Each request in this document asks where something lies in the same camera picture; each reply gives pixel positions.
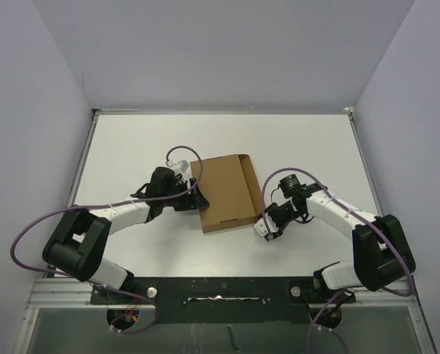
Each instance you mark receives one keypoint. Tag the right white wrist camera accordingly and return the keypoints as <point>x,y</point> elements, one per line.
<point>266,228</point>

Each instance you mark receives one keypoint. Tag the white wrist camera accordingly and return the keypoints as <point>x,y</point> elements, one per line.
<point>266,228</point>
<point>180,167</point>

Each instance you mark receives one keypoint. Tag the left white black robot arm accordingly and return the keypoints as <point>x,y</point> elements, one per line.
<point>78,243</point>

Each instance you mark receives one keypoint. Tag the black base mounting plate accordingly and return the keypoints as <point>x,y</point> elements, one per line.
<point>221,300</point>

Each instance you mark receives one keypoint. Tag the aluminium table frame rail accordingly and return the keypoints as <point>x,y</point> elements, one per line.
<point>381,254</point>

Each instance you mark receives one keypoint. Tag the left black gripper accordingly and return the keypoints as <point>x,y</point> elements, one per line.
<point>193,200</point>

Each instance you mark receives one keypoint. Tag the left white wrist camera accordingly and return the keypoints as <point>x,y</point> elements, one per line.
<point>180,167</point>

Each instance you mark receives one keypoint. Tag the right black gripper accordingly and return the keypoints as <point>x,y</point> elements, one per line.
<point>270,212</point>

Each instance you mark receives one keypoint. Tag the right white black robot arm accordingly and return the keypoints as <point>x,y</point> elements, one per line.
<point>381,253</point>

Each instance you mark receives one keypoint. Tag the brown cardboard box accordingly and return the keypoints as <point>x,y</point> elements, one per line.
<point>230,185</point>

